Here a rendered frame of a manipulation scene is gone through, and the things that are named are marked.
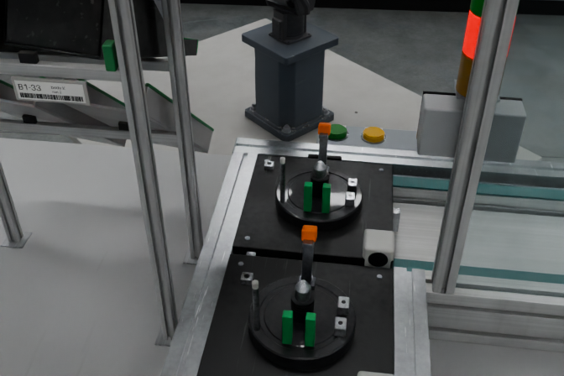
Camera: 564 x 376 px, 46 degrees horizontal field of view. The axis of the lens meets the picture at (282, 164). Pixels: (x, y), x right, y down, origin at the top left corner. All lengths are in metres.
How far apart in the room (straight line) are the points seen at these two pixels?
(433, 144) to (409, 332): 0.26
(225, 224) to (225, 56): 0.77
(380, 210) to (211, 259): 0.28
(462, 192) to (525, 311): 0.23
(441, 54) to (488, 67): 2.97
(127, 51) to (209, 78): 0.93
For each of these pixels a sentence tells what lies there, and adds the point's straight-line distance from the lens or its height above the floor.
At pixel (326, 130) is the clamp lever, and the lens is 1.08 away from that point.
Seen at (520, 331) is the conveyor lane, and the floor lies 0.90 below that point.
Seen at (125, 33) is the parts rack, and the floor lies 1.36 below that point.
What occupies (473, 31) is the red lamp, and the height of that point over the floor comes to 1.34.
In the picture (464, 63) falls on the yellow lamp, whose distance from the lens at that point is 0.80.
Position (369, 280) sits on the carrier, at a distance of 0.96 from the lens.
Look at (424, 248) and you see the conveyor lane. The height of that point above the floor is 0.92.
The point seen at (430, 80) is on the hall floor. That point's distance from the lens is 3.47.
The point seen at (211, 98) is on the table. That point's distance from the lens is 1.57.
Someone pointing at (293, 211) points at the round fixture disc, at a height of 0.99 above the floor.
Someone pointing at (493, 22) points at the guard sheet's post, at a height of 1.37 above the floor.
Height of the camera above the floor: 1.66
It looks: 36 degrees down
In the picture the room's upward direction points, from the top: straight up
